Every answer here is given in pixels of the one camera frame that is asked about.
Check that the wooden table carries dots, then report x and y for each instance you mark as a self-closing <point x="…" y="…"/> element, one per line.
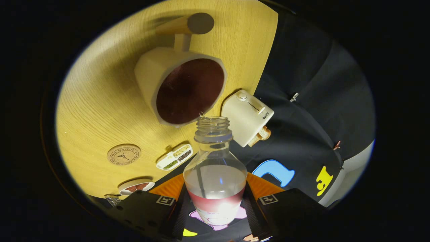
<point x="100" y="101"/>

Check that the clear plastic juice bottle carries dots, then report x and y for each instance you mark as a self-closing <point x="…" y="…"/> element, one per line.
<point x="215" y="188"/>

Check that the white divided dish with beans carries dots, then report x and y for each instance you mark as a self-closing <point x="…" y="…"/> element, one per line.
<point x="174" y="157"/>

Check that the silver clip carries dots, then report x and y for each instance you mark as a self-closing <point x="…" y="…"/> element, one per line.
<point x="294" y="97"/>

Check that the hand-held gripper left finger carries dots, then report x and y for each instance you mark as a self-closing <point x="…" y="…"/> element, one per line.
<point x="178" y="218"/>

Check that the toast slice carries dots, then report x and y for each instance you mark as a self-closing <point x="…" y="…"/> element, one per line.
<point x="256" y="140"/>
<point x="265" y="133"/>

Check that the white round plate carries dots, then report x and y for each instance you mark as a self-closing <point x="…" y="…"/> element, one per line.
<point x="127" y="186"/>

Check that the brown sausage piece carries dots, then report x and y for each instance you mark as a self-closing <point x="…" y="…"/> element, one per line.
<point x="138" y="187"/>

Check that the red clip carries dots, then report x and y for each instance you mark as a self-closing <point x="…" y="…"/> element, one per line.
<point x="336" y="145"/>

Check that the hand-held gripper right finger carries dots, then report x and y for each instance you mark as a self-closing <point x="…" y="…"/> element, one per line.
<point x="253" y="218"/>

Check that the cream toaster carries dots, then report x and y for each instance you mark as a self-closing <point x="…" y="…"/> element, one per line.
<point x="245" y="117"/>

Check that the round cork coaster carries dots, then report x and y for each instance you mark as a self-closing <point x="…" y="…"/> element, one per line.
<point x="123" y="155"/>

